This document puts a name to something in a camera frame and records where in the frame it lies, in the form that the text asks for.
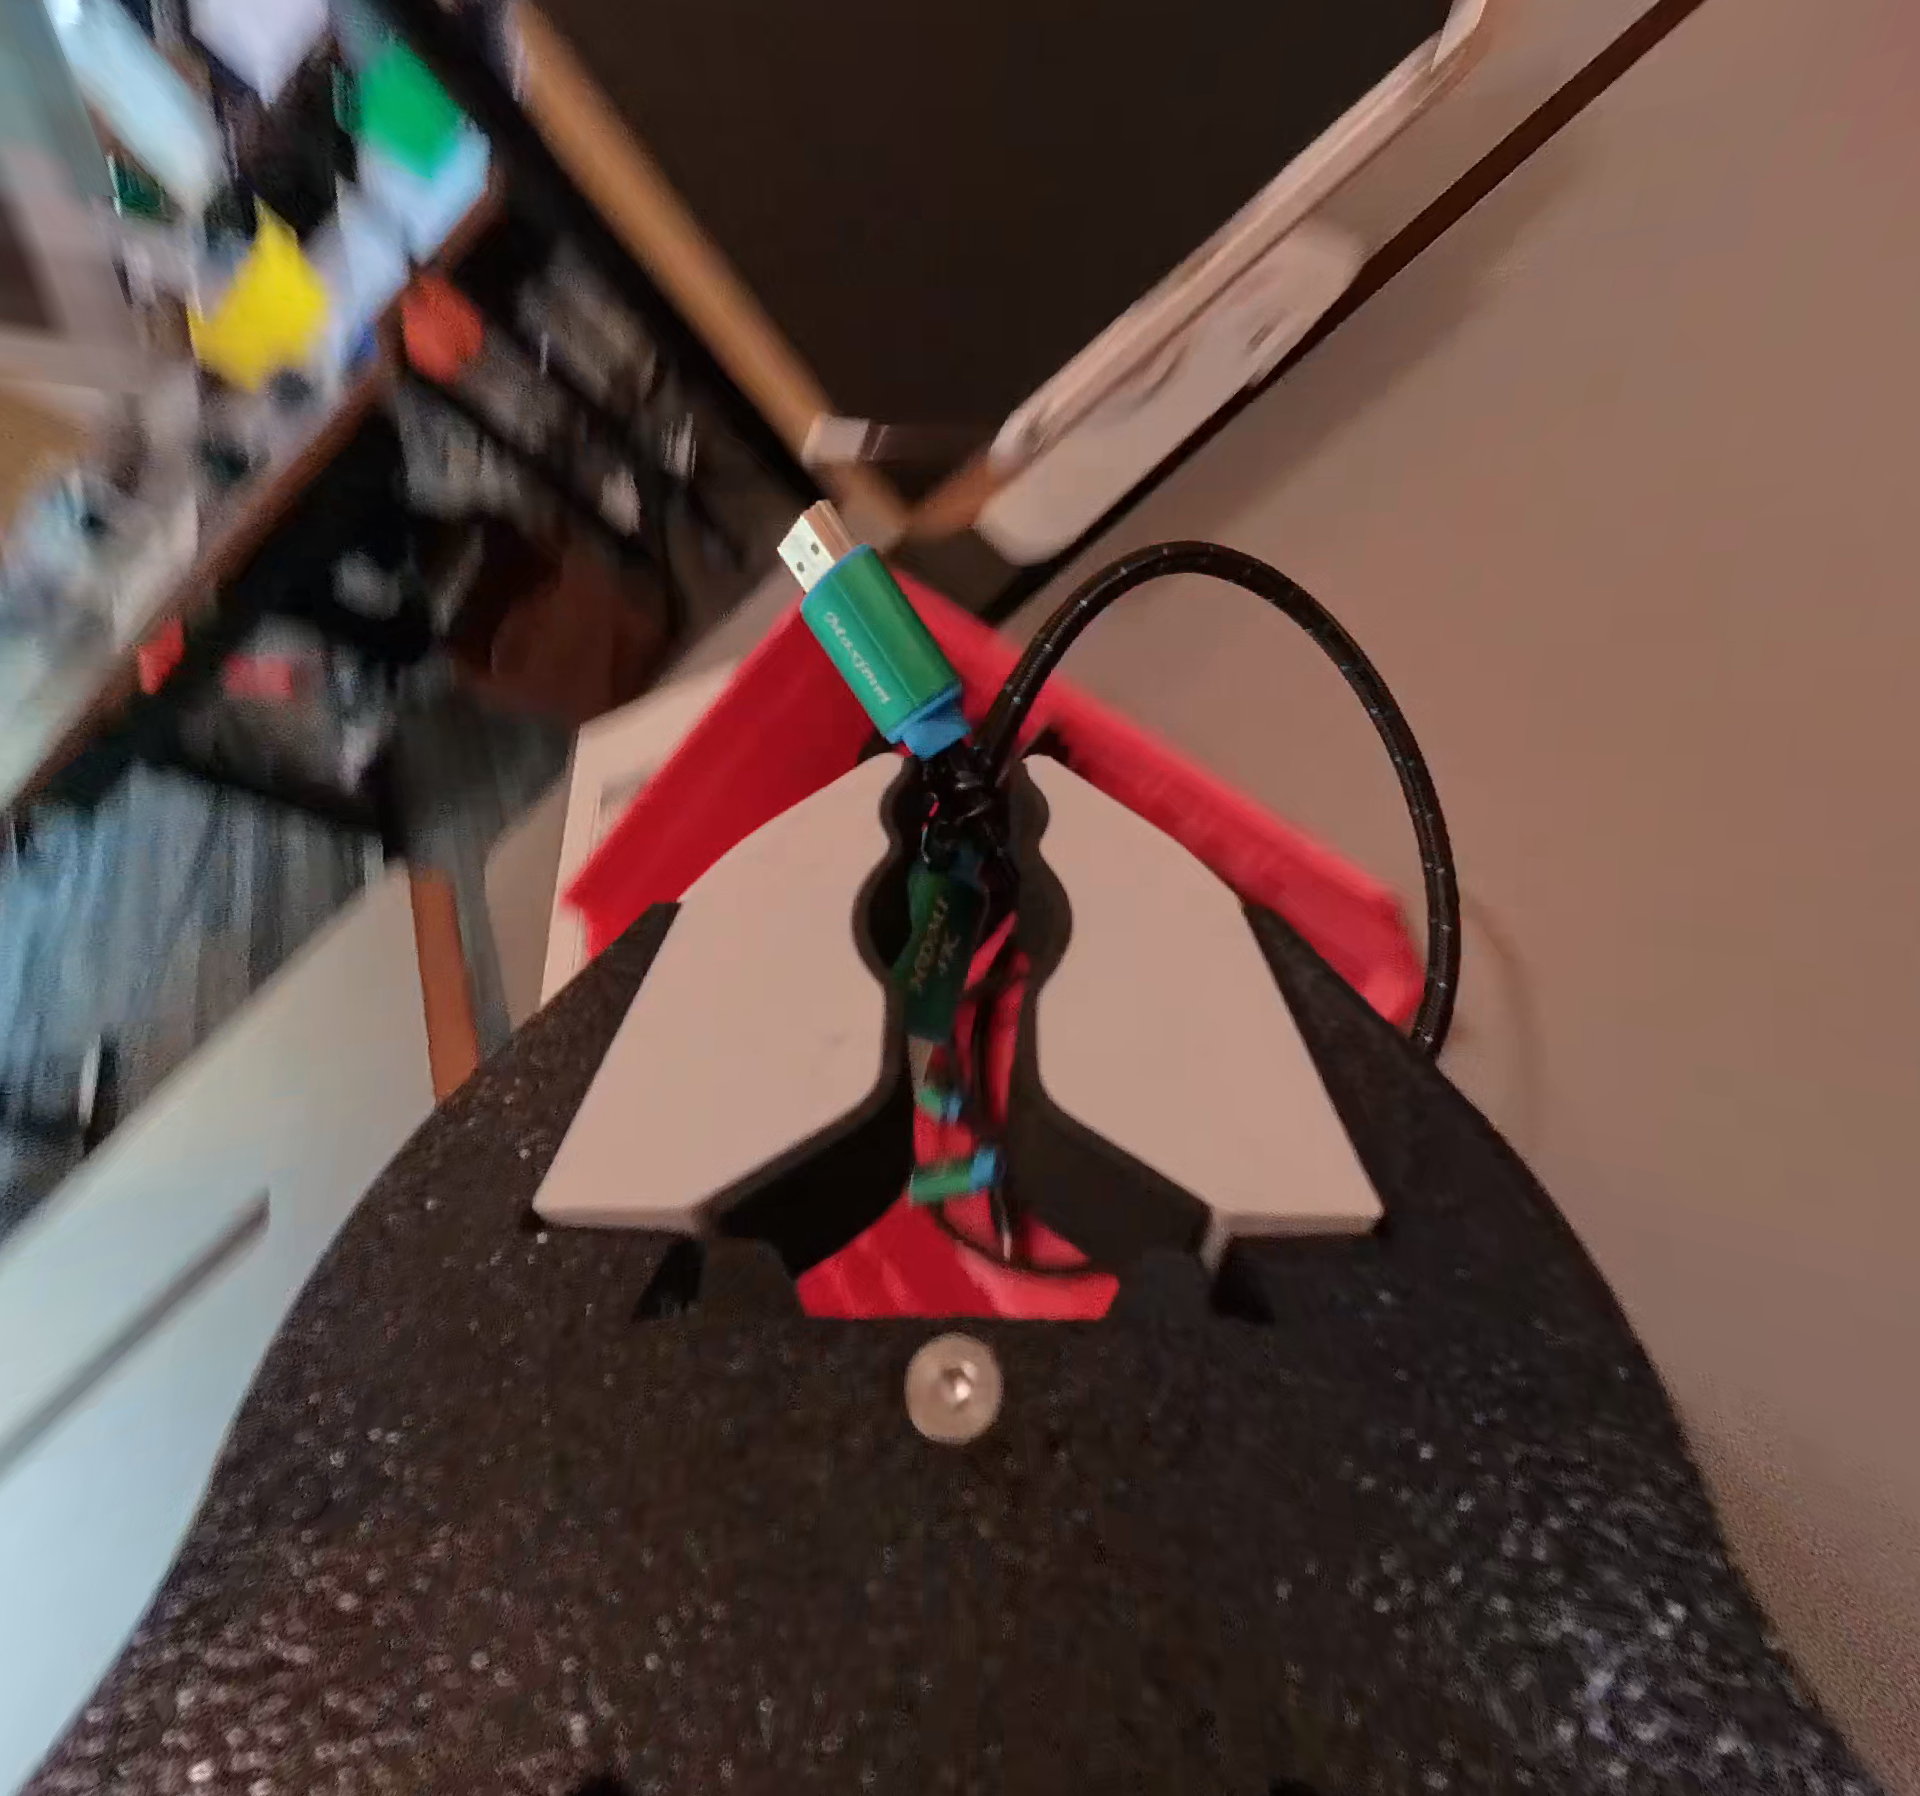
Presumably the green box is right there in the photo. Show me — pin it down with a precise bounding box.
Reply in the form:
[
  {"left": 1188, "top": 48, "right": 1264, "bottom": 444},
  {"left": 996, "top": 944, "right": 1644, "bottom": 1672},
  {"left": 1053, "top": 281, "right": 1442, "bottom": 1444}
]
[{"left": 348, "top": 39, "right": 471, "bottom": 178}]

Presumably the dark green USB flash drive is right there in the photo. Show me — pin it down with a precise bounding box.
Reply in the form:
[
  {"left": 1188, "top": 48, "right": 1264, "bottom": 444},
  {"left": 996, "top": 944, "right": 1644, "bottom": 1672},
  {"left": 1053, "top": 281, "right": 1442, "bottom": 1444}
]
[{"left": 899, "top": 851, "right": 987, "bottom": 1044}]

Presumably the black hub cable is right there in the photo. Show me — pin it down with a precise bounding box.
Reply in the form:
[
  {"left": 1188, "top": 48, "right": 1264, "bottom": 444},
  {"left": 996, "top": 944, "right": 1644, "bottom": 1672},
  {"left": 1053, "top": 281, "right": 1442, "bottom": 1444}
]
[{"left": 958, "top": 539, "right": 1464, "bottom": 1055}]

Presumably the white drawer cabinet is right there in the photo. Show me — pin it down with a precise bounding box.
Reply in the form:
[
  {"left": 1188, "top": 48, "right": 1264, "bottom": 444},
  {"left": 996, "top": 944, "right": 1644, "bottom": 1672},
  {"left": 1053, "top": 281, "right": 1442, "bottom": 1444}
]
[{"left": 0, "top": 776, "right": 591, "bottom": 1729}]

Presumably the green blue USB flash drive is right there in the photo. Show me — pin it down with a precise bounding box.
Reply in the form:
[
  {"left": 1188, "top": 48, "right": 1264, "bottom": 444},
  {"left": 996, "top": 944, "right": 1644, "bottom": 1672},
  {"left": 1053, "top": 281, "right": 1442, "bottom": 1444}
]
[{"left": 778, "top": 503, "right": 964, "bottom": 759}]

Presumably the black wood-edged divider panel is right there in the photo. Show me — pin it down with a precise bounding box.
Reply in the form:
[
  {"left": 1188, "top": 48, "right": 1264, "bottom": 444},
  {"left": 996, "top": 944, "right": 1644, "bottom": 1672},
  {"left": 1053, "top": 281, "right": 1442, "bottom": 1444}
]
[{"left": 449, "top": 0, "right": 1501, "bottom": 544}]

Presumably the wooden storage shelf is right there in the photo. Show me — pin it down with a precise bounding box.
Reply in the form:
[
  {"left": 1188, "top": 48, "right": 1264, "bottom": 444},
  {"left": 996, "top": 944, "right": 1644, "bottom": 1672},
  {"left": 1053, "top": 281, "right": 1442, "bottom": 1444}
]
[{"left": 0, "top": 158, "right": 512, "bottom": 815}]

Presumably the yellow storage bin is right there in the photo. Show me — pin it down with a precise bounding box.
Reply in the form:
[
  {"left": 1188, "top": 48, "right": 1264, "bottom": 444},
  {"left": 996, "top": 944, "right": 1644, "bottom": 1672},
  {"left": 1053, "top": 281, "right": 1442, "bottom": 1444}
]
[{"left": 187, "top": 211, "right": 336, "bottom": 391}]

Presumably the small green blue USB adapter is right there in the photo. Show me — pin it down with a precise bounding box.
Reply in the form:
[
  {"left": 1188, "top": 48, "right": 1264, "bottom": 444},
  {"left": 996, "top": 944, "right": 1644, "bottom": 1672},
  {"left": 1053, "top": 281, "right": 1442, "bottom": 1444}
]
[{"left": 905, "top": 1077, "right": 1003, "bottom": 1215}]

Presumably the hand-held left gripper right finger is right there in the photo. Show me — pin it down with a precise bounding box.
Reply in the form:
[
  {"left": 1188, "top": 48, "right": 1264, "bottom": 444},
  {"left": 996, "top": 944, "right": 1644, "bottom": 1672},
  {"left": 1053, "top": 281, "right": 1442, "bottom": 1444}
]
[{"left": 997, "top": 752, "right": 1385, "bottom": 1281}]

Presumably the red plastic bin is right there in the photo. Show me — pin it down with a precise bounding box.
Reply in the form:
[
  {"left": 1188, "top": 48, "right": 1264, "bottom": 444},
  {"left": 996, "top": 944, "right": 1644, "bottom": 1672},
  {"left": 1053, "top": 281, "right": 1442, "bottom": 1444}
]
[{"left": 562, "top": 573, "right": 1428, "bottom": 1324}]

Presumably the small red box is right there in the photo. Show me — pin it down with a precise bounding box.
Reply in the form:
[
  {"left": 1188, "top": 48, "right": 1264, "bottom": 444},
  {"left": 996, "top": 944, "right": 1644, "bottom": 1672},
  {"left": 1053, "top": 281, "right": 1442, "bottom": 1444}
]
[{"left": 398, "top": 273, "right": 485, "bottom": 383}]

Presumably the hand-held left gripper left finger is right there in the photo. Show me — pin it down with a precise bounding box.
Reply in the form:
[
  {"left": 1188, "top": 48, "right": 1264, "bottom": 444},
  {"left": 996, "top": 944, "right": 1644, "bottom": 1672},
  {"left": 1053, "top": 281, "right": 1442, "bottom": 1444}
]
[{"left": 530, "top": 752, "right": 924, "bottom": 1281}]

